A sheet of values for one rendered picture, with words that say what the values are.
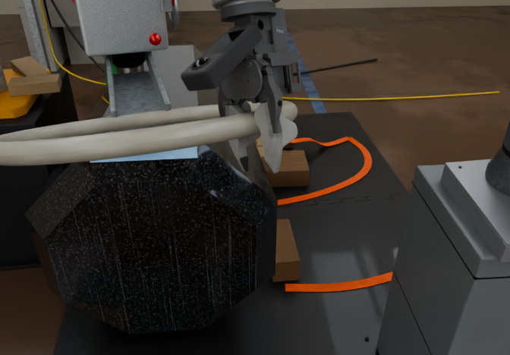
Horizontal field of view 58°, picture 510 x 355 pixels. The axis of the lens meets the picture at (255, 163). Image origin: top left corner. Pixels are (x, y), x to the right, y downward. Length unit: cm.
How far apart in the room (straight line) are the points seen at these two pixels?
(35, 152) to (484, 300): 104
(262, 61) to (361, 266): 178
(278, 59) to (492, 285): 83
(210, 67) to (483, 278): 87
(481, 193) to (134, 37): 97
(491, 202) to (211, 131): 84
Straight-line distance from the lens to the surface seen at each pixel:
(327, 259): 227
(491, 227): 118
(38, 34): 440
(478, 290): 123
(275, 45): 62
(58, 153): 56
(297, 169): 268
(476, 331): 135
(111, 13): 128
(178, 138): 53
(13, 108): 210
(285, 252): 211
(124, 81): 127
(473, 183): 129
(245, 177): 153
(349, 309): 208
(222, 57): 54
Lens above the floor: 157
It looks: 32 degrees down
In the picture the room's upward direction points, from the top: straight up
